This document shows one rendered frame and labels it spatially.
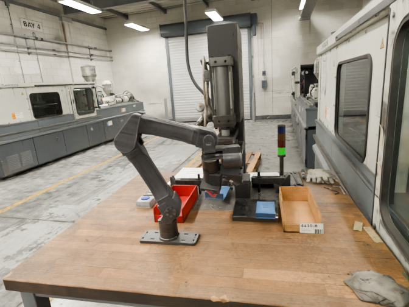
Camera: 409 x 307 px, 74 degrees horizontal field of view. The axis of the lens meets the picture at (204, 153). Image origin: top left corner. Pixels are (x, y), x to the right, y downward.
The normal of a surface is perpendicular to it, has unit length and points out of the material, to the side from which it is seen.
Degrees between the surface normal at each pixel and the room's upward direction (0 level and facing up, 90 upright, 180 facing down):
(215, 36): 90
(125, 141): 90
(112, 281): 0
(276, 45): 90
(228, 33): 90
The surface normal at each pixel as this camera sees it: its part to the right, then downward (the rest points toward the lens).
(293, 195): -0.20, 0.26
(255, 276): -0.07, -0.97
